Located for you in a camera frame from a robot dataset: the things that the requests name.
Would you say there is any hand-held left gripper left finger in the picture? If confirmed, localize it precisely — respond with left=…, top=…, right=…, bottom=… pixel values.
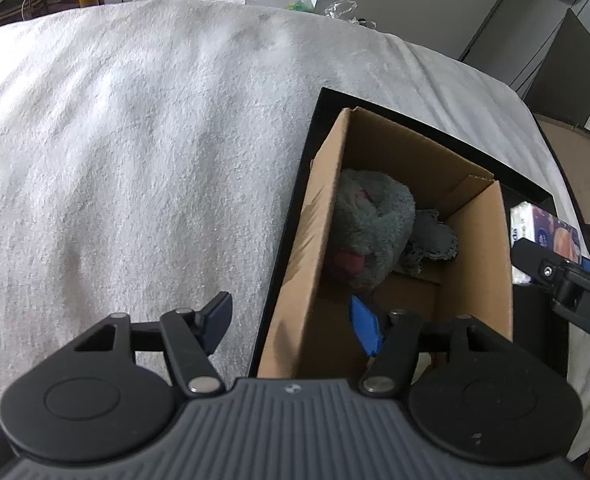
left=72, top=291, right=233, bottom=397

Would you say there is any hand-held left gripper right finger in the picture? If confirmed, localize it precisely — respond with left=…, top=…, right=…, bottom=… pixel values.
left=350, top=295, right=516, bottom=397

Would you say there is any blue tissue packet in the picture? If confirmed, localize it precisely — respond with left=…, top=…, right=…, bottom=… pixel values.
left=509, top=202, right=583, bottom=286

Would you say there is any brown cardboard box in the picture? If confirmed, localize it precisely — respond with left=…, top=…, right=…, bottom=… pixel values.
left=257, top=106, right=515, bottom=378

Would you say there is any blue-grey fluffy plush toy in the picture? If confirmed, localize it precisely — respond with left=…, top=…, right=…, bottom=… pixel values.
left=322, top=169, right=417, bottom=293

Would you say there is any black tray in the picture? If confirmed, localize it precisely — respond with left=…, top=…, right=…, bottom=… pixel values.
left=247, top=87, right=571, bottom=378

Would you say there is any flat cardboard tray on floor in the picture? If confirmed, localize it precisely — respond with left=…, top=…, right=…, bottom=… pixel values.
left=532, top=112, right=590, bottom=228

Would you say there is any white blanket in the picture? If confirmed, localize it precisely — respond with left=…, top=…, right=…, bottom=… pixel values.
left=0, top=0, right=583, bottom=441

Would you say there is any dark leaning board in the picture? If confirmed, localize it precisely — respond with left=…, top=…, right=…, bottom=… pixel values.
left=515, top=7, right=590, bottom=128

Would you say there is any grey broom pole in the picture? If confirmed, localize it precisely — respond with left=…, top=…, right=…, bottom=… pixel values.
left=458, top=0, right=526, bottom=61

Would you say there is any clear plastic bag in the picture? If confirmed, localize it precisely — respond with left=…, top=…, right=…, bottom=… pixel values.
left=325, top=0, right=376, bottom=28

